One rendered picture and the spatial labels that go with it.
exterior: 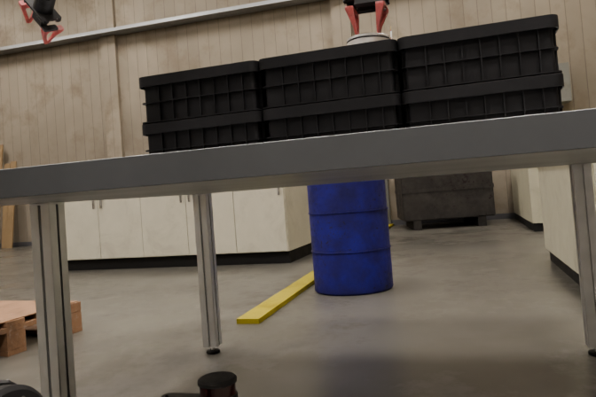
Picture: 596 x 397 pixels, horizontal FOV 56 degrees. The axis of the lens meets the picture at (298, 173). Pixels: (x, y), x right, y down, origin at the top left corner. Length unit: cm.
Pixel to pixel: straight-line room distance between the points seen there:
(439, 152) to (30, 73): 1146
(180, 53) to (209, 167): 953
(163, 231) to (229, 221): 70
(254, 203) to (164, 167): 443
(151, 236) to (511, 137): 517
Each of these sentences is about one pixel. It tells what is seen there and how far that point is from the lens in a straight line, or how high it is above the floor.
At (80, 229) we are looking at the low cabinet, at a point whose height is 43.
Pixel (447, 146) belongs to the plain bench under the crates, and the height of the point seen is 67.
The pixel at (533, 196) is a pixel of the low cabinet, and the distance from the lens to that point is 667.
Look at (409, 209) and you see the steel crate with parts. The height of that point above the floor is 28.
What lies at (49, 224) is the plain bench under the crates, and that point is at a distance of 156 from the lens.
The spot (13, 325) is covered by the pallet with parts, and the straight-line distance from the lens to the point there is 293.
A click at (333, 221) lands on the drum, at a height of 44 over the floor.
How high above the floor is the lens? 64
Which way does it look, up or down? 2 degrees up
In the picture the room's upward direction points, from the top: 4 degrees counter-clockwise
